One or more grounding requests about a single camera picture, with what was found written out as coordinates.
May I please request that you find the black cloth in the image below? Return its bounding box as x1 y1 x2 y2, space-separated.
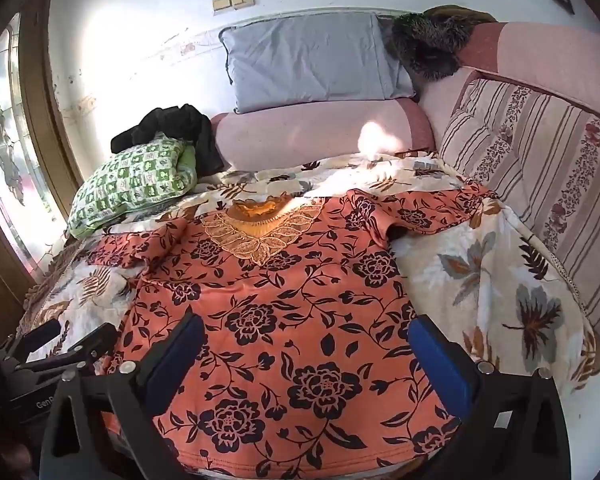
111 103 227 177

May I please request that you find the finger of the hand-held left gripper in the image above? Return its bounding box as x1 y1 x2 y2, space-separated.
29 323 119 377
16 318 62 359

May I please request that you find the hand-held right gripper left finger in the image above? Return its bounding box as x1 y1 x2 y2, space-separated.
40 310 206 480

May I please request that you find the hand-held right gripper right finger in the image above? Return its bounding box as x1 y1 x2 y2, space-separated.
407 315 572 480

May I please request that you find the orange floral shirt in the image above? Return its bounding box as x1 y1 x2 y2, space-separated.
85 182 498 478

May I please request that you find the grey pillow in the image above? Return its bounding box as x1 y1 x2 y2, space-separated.
219 11 417 115

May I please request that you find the striped floral cushion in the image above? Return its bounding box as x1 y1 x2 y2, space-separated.
437 74 600 343

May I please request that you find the leaf print blanket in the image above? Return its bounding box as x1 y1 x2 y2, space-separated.
17 152 600 396

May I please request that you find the pink sofa backrest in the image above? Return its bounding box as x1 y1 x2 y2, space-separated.
209 21 600 176

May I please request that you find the green checkered pillow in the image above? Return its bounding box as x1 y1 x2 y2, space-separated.
66 132 199 240

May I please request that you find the dark furry cushion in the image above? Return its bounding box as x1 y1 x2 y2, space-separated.
391 5 498 83

